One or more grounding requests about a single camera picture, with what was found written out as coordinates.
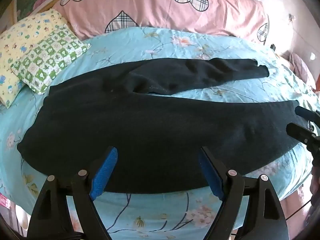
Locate framed landscape painting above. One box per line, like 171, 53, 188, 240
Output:
16, 0, 80, 22

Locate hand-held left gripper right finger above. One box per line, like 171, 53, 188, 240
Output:
197, 146, 288, 240

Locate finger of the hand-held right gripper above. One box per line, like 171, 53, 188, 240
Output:
286, 122, 320, 153
295, 106, 320, 124

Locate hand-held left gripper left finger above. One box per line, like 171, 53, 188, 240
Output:
27, 146, 118, 240

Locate green checked pillow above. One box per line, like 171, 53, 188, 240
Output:
11, 26, 92, 95

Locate pink cloth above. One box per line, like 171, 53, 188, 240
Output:
281, 52, 317, 89

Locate black pants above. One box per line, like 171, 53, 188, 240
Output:
17, 57, 309, 195

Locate yellow patterned pillow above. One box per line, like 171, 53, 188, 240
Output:
0, 9, 69, 109

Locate blue floral bed sheet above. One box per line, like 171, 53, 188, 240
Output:
0, 26, 320, 233

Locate pink quilt with plaid hearts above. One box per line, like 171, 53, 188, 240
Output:
51, 0, 270, 45

